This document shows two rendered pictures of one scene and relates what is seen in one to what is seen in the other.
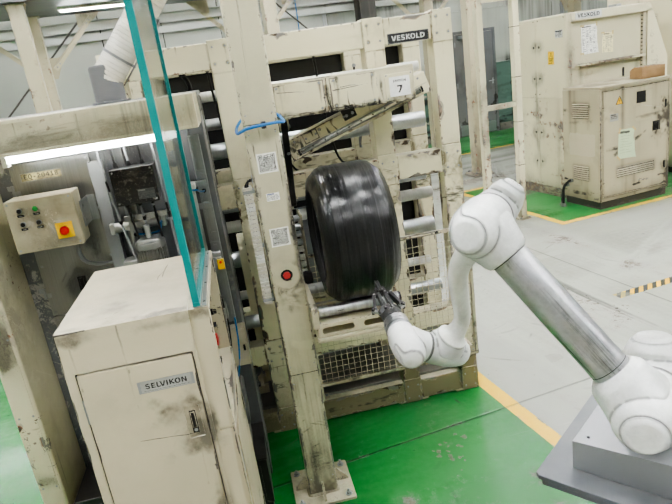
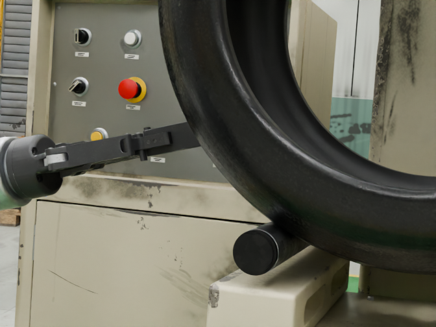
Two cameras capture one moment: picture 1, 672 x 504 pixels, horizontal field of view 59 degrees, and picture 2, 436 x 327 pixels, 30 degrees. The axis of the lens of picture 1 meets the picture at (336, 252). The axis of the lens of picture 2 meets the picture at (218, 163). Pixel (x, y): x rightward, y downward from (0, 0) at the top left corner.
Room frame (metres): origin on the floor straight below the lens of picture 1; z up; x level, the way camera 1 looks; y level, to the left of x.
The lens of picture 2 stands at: (2.54, -0.95, 1.03)
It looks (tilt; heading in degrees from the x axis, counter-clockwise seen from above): 3 degrees down; 116
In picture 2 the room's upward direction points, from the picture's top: 4 degrees clockwise
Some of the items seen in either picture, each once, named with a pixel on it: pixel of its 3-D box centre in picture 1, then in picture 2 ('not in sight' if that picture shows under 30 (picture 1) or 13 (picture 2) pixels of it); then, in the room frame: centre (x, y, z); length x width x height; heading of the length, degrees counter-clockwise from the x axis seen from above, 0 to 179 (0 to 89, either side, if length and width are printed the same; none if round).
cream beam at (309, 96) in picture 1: (339, 91); not in sight; (2.66, -0.12, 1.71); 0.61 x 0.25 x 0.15; 98
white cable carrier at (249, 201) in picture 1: (259, 245); not in sight; (2.25, 0.30, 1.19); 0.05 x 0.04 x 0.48; 8
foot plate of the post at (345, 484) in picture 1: (322, 482); not in sight; (2.29, 0.22, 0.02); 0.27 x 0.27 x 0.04; 8
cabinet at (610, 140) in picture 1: (616, 141); not in sight; (6.31, -3.14, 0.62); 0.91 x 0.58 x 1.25; 107
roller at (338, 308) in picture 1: (358, 304); (292, 233); (2.21, -0.06, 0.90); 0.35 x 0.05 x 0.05; 98
